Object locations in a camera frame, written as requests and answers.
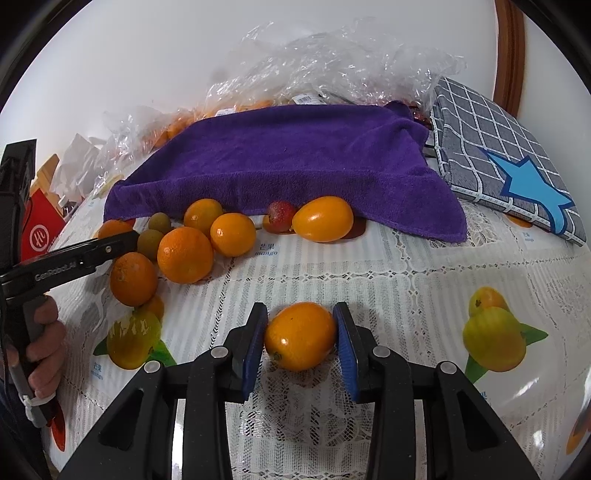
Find small green fruit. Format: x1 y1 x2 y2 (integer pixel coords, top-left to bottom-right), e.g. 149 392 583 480
147 212 172 235
137 229 163 261

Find orange oval fruit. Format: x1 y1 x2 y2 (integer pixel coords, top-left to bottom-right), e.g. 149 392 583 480
264 302 337 372

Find round orange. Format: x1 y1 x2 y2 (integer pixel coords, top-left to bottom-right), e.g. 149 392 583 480
211 213 256 258
183 198 223 237

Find person's left hand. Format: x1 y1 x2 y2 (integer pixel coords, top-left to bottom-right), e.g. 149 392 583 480
26 296 66 399

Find red box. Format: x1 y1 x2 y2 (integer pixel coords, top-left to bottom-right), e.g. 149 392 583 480
20 189 65 262

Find white paper bag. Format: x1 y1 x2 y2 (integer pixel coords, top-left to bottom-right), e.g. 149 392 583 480
50 133 106 209

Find large orange centre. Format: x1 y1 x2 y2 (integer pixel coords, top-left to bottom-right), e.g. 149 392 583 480
157 227 213 284

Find round orange back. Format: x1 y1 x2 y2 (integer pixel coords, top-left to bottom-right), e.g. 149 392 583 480
183 198 223 237

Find large yellow oval fruit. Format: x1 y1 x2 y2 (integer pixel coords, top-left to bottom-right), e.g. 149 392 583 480
293 196 353 243

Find small red fruit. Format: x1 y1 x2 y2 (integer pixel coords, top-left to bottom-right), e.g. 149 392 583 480
263 200 297 234

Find purple towel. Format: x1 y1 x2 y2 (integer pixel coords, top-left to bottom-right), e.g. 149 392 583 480
103 102 467 243

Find grey checked cushion blue star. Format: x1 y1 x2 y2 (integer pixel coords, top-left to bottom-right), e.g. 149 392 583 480
431 77 586 245

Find clear plastic bags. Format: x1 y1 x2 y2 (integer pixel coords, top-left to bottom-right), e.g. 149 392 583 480
92 18 466 190

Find brown wooden frame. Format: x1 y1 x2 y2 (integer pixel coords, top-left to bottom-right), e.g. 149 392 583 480
493 0 526 117

